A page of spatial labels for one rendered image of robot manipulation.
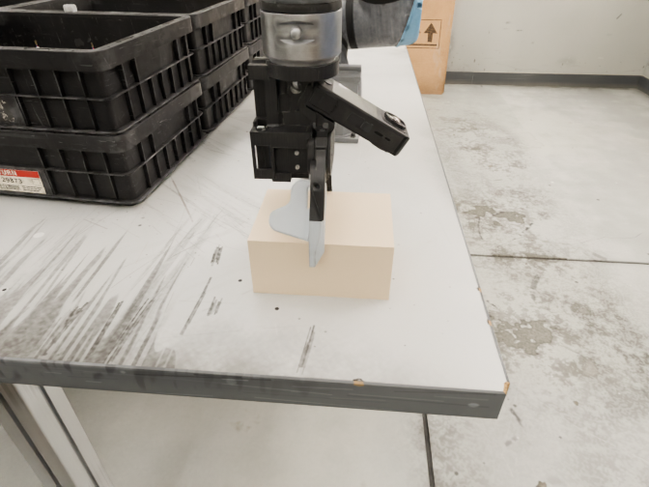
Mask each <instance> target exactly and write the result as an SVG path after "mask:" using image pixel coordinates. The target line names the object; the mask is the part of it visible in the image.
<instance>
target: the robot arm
mask: <svg viewBox="0 0 649 487"><path fill-rule="evenodd" d="M259 3H260V17H261V30H262V43H263V52H264V54H265V55H266V56H267V57H254V58H253V61H252V63H249V64H248V65H247V69H248V80H253V88H254V99H255V109H256V118H255V119H254V121H253V127H252V129H251V131H250V132H249V133H250V142H251V152H252V161H253V171H254V179H270V180H272V181H273V182H286V183H290V182H291V180H292V178H300V179H303V180H298V181H296V182H295V183H294V184H293V186H292V189H291V199H290V202H289V203H288V204H287V205H286V206H283V207H281V208H279V209H277V210H274V211H272V212H271V213H270V215H269V220H268V222H269V226H270V227H271V229H272V230H274V231H276V232H279V233H282V234H285V235H288V236H291V237H295V238H298V239H301V240H304V241H307V242H309V267H310V268H315V267H316V265H317V264H318V262H319V260H320V259H321V257H322V255H323V254H324V252H325V210H326V192H327V191H332V165H333V159H334V140H335V131H334V129H335V122H336V123H338V124H339V125H341V126H343V127H345V128H346V129H349V130H350V131H352V132H354V133H356V134H357V135H359V136H361V137H362V138H364V139H366V140H368V141H369V142H371V143H372V144H373V145H375V146H376V147H377V148H379V149H380V150H382V151H385V152H386V153H389V154H391V155H392V156H394V157H396V156H398V155H399V154H400V153H401V151H402V150H403V149H404V147H405V146H406V144H407V143H408V142H409V133H408V130H407V125H406V124H405V122H404V121H403V120H402V119H400V118H399V117H397V116H396V115H394V114H392V113H390V112H389V111H384V110H382V109H380V108H379V107H377V106H375V105H374V104H372V103H370V102H369V101H367V100H366V99H364V98H363V97H361V96H359V95H358V94H356V93H354V92H353V91H351V90H349V89H348V88H346V87H344V86H343V85H341V84H340V83H338V82H336V81H335V80H333V79H331V77H334V76H336V75H337V74H338V73H339V64H348V63H349V61H348V49H359V48H374V47H388V46H395V47H399V46H400V45H408V44H413V43H415V42H416V41H417V39H418V36H419V29H420V21H421V14H422V5H423V0H259ZM295 82H297V85H295ZM258 126H263V128H257V127H258ZM255 146H256V150H255ZM256 152H257V159H256ZM257 161H258V168H257ZM307 180H308V181H307ZM309 181H310V182H309ZM309 187H310V204H309V209H307V206H308V188H309Z"/></svg>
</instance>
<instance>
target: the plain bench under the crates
mask: <svg viewBox="0 0 649 487"><path fill-rule="evenodd" d="M348 61H349V64H353V65H361V69H362V97H363V98H364V99H366V100H367V101H369V102H370V103H372V104H374V105H375V106H377V107H379V108H380V109H382V110H384V111H389V112H390V113H392V114H394V115H396V116H397V117H399V118H400V119H402V120H403V121H404V122H405V124H406V125H407V130H408V133H409V142H408V143H407V144H406V146H405V147H404V149H403V150H402V151H401V153H400V154H399V155H398V156H396V157H394V156H392V155H391V154H389V153H386V152H385V151H382V150H380V149H379V148H377V147H376V146H375V145H373V144H372V143H371V142H369V141H368V140H366V139H364V138H362V137H361V136H359V139H358V143H357V144H356V143H338V142H334V159H333V165H332V191H342V192H366V193H390V197H391V210H392V223H393V236H394V256H393V265H392V274H391V282H390V291H389V300H371V299H355V298H337V297H320V296H303V295H285V294H268V293H253V285H252V277H251V269H250V261H249V253H248V244H247V240H248V237H249V235H250V232H251V229H252V227H253V224H254V222H255V219H256V217H257V214H258V212H259V210H260V208H261V205H262V203H263V200H264V198H265V195H266V193H267V190H268V188H269V189H292V186H293V184H294V183H295V182H296V181H298V180H303V179H300V178H292V180H291V182H290V183H286V182H273V181H272V180H270V179H254V171H253V161H252V152H251V142H250V133H249V132H250V131H251V129H252V127H253V121H254V119H255V118H256V109H255V99H254V90H253V91H252V92H251V94H250V95H249V96H248V97H247V98H246V99H245V100H244V101H243V102H242V103H241V104H240V105H239V106H238V107H237V108H236V109H235V110H234V111H233V112H232V113H231V114H230V115H229V116H228V117H227V118H226V119H225V120H224V121H223V122H222V123H221V124H220V125H219V126H218V127H217V128H216V129H214V130H213V131H211V132H210V133H209V134H208V136H207V137H206V138H205V139H204V140H203V141H202V142H201V143H200V144H199V145H198V146H197V147H196V148H195V149H194V150H193V151H192V152H191V153H190V154H189V155H188V156H187V157H186V158H185V159H184V160H183V161H182V162H181V163H180V164H179V165H178V166H177V167H176V168H175V169H174V170H173V171H172V172H171V173H170V174H169V175H168V176H167V177H166V178H165V179H164V180H163V181H162V182H161V183H160V184H159V185H158V186H157V187H156V188H155V189H154V190H153V191H152V192H151V193H150V194H149V195H148V196H147V197H146V198H145V199H144V200H143V201H141V202H139V203H138V204H136V205H133V206H129V205H117V204H106V203H96V202H85V201H73V200H63V199H52V198H41V197H30V196H19V195H9V194H0V424H1V425H2V427H3V428H4V430H5V431H6V433H7V434H8V435H9V437H10V438H11V440H12V441H13V443H14V445H15V446H16V447H17V449H18V450H19V452H20V453H21V455H22V456H23V457H24V459H25V460H26V462H27V463H28V465H29V466H30V467H31V469H32V470H33V472H34V473H35V475H36V476H37V477H38V479H39V480H40V482H41V483H42V485H43V486H44V487H113V485H112V483H111V481H110V479H109V477H108V475H107V473H106V471H105V470H104V468H103V466H102V464H101V462H100V460H99V458H98V456H97V454H96V453H95V451H94V449H93V447H92V445H91V443H90V441H89V439H88V437H87V435H86V434H85V432H84V430H83V428H82V426H81V424H80V422H79V420H78V418H77V416H76V414H75V413H74V411H73V409H72V407H71V404H70V402H69V400H68V398H67V396H66V395H65V393H64V392H63V390H62V387H71V388H84V389H97V390H110V391H123V392H137V393H150V394H163V395H177V396H189V397H203V398H216V399H229V400H242V401H255V402H269V403H282V404H295V405H308V406H322V407H334V408H348V409H361V410H374V411H388V412H400V413H414V414H427V415H452V416H466V417H479V418H492V419H497V418H498V415H499V413H500V410H501V407H502V405H503V402H504V399H505V396H506V393H507V391H508V388H509V386H510V382H509V379H508V376H507V373H506V369H505V366H504V363H503V360H502V356H501V353H500V351H499V348H498V344H497V341H496V338H495V335H494V329H493V326H492V323H491V319H490V316H489V313H488V310H487V306H486V304H485V301H484V297H483V294H482V291H481V288H480V284H479V281H478V278H477V275H476V271H475V269H474V266H473V263H472V259H471V256H470V253H469V250H468V246H467V243H466V238H465V234H464V231H463V228H462V225H461V222H460V219H459V216H458V213H457V209H456V206H455V203H454V200H453V196H452V193H451V190H450V187H449V184H448V181H447V178H446V174H445V171H444V168H443V165H442V161H441V158H440V155H439V152H438V148H437V143H436V140H435V137H434V134H433V131H432V128H431V124H430V121H429V118H428V115H427V111H426V108H425V105H424V102H423V99H422V96H421V93H420V90H419V86H418V83H417V80H416V77H415V73H414V70H413V67H412V64H411V60H410V57H409V52H408V49H407V46H406V45H400V46H399V47H395V46H388V47H374V48H359V49H348Z"/></svg>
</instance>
